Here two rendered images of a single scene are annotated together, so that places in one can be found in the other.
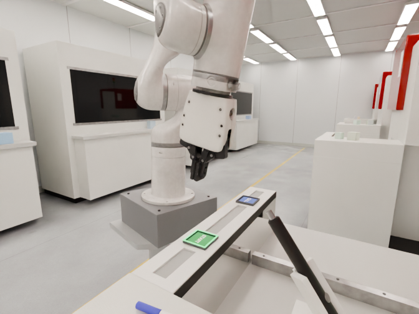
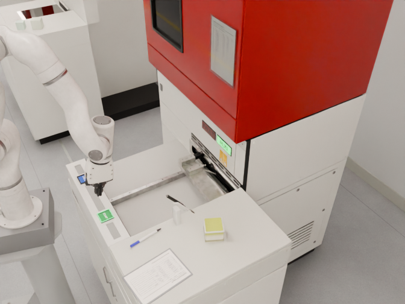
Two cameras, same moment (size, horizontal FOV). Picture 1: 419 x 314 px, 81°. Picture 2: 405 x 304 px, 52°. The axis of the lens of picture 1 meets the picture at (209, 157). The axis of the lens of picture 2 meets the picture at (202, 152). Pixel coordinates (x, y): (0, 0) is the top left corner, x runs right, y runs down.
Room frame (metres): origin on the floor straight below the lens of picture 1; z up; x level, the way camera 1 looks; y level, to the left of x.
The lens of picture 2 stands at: (-0.40, 0.83, 2.26)
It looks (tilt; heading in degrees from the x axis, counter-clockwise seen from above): 40 degrees down; 298
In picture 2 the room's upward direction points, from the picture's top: straight up
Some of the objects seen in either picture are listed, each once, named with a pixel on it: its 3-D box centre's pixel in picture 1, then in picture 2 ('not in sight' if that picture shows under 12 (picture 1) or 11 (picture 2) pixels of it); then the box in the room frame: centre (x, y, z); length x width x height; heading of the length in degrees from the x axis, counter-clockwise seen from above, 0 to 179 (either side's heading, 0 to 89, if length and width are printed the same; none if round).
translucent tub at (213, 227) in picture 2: not in sight; (213, 230); (0.04, -0.10, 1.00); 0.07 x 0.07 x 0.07; 33
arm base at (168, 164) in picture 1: (168, 171); (13, 196); (0.84, 0.15, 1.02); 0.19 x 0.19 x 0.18
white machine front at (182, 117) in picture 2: not in sight; (196, 128); (0.39, -0.61, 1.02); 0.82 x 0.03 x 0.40; 149
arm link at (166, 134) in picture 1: (178, 111); (1, 151); (0.86, 0.11, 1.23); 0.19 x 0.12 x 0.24; 112
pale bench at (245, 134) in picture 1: (233, 115); not in sight; (7.68, -0.74, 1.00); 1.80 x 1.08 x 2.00; 149
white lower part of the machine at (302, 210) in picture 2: not in sight; (244, 190); (0.21, -0.91, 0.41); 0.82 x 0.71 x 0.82; 149
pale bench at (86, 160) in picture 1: (113, 123); not in sight; (3.92, 1.54, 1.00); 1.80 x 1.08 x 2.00; 149
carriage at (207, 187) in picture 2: not in sight; (203, 183); (0.26, -0.43, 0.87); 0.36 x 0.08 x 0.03; 149
